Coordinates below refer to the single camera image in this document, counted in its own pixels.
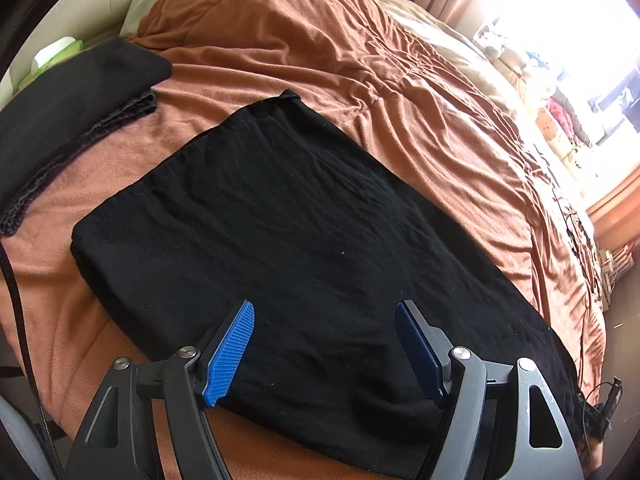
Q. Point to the folded black garment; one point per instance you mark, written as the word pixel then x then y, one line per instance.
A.
pixel 90 90

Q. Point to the red cloth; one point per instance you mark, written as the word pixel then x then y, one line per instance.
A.
pixel 560 117

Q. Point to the brown blanket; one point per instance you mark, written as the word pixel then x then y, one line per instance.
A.
pixel 300 35

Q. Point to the black pants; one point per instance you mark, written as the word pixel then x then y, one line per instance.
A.
pixel 300 220

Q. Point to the green tissue pack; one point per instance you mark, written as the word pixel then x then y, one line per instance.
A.
pixel 55 52

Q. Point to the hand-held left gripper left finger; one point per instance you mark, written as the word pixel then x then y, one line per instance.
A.
pixel 230 355

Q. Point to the black knit garment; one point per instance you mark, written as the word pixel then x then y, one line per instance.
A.
pixel 135 105

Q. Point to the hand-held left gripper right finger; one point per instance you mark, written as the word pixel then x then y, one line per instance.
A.
pixel 417 350

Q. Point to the white plush toy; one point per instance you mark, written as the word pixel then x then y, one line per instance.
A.
pixel 505 52

